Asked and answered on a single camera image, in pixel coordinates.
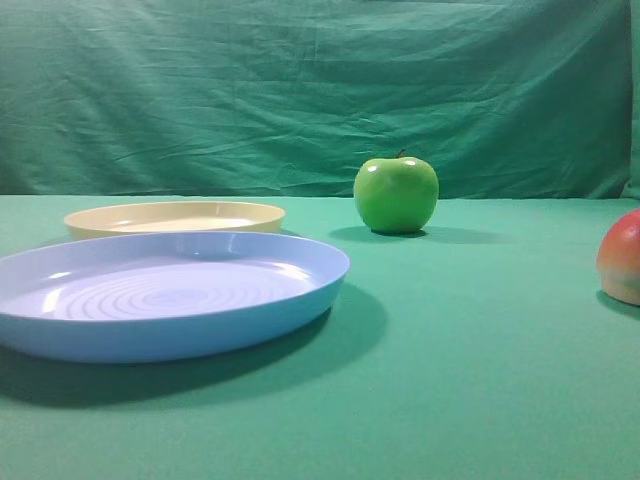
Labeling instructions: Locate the yellow plastic plate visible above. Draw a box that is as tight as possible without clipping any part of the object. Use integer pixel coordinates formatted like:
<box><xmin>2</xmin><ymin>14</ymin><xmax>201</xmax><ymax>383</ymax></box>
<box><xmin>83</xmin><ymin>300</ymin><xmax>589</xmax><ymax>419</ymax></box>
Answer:
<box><xmin>64</xmin><ymin>200</ymin><xmax>286</xmax><ymax>240</ymax></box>

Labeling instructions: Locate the green table cloth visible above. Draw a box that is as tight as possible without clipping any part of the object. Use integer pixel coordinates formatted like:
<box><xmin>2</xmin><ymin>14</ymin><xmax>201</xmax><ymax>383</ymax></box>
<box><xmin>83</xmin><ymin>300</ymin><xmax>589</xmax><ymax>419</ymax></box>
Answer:
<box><xmin>1</xmin><ymin>198</ymin><xmax>639</xmax><ymax>479</ymax></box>

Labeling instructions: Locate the red yellow round bread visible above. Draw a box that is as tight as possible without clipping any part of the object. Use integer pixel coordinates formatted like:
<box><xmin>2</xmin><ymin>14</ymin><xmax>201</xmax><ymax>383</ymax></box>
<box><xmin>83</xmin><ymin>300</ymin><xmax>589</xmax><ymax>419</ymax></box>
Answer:
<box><xmin>596</xmin><ymin>209</ymin><xmax>639</xmax><ymax>306</ymax></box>

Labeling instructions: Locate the blue plastic plate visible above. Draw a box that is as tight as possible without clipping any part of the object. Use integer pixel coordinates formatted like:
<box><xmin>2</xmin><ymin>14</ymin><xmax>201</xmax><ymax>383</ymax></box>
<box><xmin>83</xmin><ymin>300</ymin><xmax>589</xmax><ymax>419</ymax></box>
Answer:
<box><xmin>1</xmin><ymin>232</ymin><xmax>351</xmax><ymax>364</ymax></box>

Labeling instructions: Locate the green backdrop cloth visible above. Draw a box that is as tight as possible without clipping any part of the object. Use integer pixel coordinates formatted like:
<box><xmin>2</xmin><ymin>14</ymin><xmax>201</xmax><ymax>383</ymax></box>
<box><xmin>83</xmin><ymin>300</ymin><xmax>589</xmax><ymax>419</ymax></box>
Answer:
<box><xmin>1</xmin><ymin>1</ymin><xmax>639</xmax><ymax>198</ymax></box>

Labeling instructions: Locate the green apple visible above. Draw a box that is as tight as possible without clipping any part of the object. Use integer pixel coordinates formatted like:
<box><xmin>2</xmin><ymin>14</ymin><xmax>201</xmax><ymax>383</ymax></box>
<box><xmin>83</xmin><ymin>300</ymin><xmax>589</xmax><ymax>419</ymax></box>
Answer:
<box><xmin>353</xmin><ymin>154</ymin><xmax>439</xmax><ymax>234</ymax></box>

